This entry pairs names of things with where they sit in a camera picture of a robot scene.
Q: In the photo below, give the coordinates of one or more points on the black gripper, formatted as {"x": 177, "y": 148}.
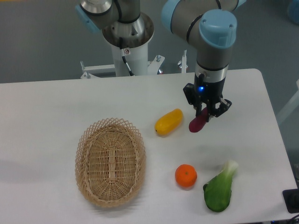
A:
{"x": 209, "y": 94}

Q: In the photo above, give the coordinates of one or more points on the purple sweet potato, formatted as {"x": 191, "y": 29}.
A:
{"x": 198, "y": 122}

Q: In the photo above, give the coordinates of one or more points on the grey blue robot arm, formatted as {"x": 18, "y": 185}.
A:
{"x": 207, "y": 25}

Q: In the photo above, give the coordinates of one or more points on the yellow mango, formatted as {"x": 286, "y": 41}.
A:
{"x": 169, "y": 122}

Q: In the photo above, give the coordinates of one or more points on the orange mandarin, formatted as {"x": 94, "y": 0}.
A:
{"x": 185, "y": 175}

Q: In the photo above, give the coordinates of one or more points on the green bok choy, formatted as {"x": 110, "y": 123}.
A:
{"x": 217, "y": 192}

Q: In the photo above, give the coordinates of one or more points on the woven wicker basket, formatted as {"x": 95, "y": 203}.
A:
{"x": 110, "y": 163}

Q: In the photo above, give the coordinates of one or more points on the blue object top right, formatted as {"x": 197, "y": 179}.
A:
{"x": 293, "y": 11}

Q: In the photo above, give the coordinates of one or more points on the black device at edge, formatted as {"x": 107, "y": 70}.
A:
{"x": 291, "y": 198}

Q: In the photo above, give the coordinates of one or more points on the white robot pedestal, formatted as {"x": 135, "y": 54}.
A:
{"x": 129, "y": 46}

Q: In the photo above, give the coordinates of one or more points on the white frame at right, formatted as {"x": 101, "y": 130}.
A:
{"x": 289, "y": 107}

